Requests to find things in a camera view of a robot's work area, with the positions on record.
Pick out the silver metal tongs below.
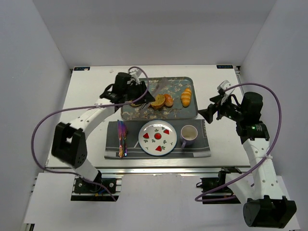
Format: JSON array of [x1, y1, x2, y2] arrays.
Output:
[[140, 77, 168, 113]]

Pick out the striped yellow croissant roll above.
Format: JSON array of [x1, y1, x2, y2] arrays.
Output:
[[181, 88, 192, 107]]

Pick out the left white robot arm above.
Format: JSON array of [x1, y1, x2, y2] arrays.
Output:
[[51, 67, 154, 190]]

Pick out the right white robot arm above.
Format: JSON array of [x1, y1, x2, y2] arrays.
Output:
[[196, 92, 297, 229]]

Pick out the brown bread slice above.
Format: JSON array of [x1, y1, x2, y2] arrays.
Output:
[[151, 94, 166, 110]]

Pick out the orange glazed donut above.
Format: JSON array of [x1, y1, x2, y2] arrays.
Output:
[[130, 103, 142, 107]]

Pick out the lavender ceramic mug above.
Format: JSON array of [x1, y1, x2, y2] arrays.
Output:
[[180, 125, 198, 149]]

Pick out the grey striped placemat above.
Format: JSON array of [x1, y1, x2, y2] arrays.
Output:
[[104, 119, 212, 160]]

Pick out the small round glazed bun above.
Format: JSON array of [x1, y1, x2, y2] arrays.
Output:
[[164, 94, 174, 107]]

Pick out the floral teal serving tray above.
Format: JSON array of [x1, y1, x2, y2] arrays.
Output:
[[121, 77, 198, 121]]

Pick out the iridescent fork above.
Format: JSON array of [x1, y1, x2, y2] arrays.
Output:
[[121, 121, 128, 156]]

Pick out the right blue table label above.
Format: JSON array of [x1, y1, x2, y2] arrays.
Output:
[[216, 64, 233, 69]]

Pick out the blue table label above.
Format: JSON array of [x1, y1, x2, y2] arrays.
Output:
[[73, 67, 90, 71], [216, 64, 233, 69]]

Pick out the white strawberry pattern plate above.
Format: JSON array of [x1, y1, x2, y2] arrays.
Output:
[[138, 120, 178, 156]]

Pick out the left blue table label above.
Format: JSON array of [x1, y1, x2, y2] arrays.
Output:
[[73, 67, 90, 71]]

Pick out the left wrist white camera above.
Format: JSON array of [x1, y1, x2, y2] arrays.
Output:
[[128, 68, 142, 84]]

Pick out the wrist white camera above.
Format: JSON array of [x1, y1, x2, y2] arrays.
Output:
[[128, 68, 142, 84], [217, 80, 234, 105]]

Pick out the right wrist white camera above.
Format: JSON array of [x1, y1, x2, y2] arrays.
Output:
[[217, 80, 234, 105]]

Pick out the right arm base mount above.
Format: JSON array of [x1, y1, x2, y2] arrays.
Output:
[[196, 167, 244, 205]]

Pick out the aluminium table edge rail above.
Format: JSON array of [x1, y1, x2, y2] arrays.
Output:
[[96, 166, 256, 176]]

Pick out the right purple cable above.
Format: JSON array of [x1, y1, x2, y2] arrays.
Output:
[[194, 82, 282, 203]]

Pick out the purple cable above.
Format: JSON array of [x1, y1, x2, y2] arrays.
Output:
[[194, 82, 282, 203], [30, 66, 150, 202]]

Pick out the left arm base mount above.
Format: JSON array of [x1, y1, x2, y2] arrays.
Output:
[[71, 175, 122, 202]]

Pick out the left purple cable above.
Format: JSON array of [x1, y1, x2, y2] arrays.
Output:
[[30, 66, 150, 202]]

